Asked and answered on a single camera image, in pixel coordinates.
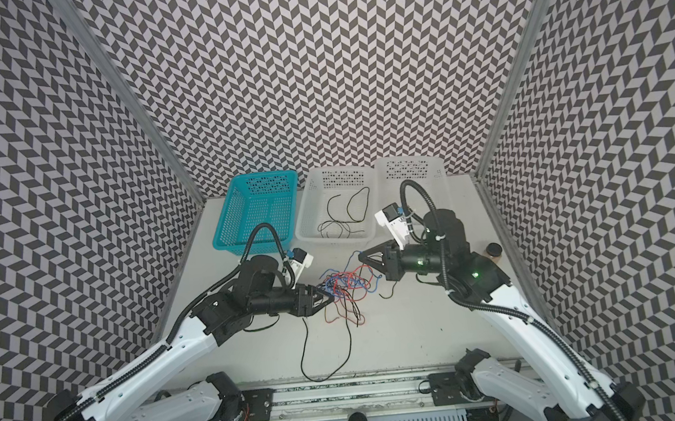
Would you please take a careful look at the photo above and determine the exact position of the teal plastic basket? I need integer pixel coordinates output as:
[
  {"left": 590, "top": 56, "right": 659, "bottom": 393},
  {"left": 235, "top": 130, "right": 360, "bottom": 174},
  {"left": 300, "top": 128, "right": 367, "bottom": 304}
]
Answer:
[{"left": 213, "top": 170, "right": 299, "bottom": 255}]

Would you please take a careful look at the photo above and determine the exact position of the white plastic basket right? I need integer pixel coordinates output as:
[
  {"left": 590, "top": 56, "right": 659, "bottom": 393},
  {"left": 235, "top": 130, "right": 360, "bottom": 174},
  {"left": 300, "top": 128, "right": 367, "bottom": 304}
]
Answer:
[{"left": 371, "top": 156, "right": 455, "bottom": 229}]

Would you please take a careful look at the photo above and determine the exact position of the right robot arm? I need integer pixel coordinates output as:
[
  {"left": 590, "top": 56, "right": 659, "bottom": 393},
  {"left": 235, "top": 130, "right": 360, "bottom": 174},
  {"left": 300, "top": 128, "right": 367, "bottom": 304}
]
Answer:
[{"left": 359, "top": 179, "right": 645, "bottom": 421}]

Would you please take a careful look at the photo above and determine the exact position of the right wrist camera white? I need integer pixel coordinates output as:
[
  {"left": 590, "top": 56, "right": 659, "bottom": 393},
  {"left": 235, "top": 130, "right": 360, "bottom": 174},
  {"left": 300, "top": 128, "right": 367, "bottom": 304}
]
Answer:
[{"left": 374, "top": 203, "right": 413, "bottom": 250}]

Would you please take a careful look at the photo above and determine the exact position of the long black wire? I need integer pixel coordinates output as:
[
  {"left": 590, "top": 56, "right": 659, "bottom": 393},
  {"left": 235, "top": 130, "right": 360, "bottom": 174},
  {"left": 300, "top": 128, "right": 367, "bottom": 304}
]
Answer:
[{"left": 295, "top": 314, "right": 357, "bottom": 385}]

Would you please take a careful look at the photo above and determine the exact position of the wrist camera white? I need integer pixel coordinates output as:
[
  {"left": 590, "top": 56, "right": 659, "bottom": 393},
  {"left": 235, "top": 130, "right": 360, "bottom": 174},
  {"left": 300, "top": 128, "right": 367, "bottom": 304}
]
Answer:
[
  {"left": 374, "top": 203, "right": 413, "bottom": 250},
  {"left": 287, "top": 248, "right": 315, "bottom": 281}
]

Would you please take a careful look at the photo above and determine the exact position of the brown spice bottle black cap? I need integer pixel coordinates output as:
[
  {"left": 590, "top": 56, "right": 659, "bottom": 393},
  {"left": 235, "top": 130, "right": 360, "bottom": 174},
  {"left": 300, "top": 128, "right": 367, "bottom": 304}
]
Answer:
[{"left": 485, "top": 242, "right": 504, "bottom": 264}]

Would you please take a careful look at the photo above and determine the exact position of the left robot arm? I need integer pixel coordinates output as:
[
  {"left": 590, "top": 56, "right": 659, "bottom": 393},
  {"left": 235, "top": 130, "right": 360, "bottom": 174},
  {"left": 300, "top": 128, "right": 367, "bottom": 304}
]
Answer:
[{"left": 45, "top": 247, "right": 333, "bottom": 421}]

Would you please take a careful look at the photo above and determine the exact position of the white plastic basket middle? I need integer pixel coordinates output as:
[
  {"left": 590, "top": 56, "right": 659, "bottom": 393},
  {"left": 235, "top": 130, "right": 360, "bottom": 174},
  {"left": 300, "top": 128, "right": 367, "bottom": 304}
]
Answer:
[{"left": 295, "top": 166, "right": 377, "bottom": 245}]

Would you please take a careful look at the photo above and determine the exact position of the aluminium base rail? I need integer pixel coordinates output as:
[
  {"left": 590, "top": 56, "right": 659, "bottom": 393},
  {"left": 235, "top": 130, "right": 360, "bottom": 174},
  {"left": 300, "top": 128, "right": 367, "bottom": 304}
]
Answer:
[{"left": 148, "top": 359, "right": 514, "bottom": 421}]

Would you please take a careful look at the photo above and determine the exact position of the aluminium corner post right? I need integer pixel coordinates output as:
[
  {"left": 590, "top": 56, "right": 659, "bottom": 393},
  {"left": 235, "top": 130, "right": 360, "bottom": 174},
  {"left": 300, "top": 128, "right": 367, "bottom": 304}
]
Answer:
[{"left": 475, "top": 0, "right": 552, "bottom": 181}]

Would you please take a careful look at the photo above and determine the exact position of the aluminium corner post left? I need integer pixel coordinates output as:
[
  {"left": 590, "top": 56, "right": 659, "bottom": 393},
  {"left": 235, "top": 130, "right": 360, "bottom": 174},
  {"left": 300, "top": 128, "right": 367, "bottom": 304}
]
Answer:
[{"left": 47, "top": 0, "right": 205, "bottom": 206}]

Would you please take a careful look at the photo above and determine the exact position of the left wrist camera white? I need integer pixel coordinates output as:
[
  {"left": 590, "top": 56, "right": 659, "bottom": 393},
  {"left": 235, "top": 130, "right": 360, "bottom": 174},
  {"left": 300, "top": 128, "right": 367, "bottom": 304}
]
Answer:
[{"left": 287, "top": 248, "right": 315, "bottom": 281}]

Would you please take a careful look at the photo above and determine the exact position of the white plastic basket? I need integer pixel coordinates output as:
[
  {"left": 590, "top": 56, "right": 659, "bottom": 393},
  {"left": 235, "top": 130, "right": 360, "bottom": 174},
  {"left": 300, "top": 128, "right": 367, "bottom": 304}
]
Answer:
[
  {"left": 295, "top": 166, "right": 377, "bottom": 245},
  {"left": 371, "top": 156, "right": 455, "bottom": 229}
]

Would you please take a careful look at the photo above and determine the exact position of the aluminium corner post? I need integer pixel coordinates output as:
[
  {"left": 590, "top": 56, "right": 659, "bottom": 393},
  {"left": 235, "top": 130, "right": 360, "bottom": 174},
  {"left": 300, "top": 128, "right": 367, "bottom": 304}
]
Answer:
[
  {"left": 47, "top": 0, "right": 205, "bottom": 206},
  {"left": 475, "top": 0, "right": 552, "bottom": 181}
]

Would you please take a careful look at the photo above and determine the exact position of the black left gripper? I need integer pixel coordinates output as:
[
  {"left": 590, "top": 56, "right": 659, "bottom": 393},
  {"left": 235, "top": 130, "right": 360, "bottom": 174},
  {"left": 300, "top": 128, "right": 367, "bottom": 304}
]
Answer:
[{"left": 244, "top": 275, "right": 338, "bottom": 322}]

